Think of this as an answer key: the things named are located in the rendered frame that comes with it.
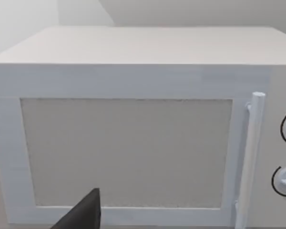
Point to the pale microwave oven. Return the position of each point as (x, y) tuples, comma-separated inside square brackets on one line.
[(143, 45)]

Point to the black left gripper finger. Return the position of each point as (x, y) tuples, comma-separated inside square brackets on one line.
[(85, 212)]

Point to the pale microwave door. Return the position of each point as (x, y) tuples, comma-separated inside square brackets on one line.
[(124, 81)]

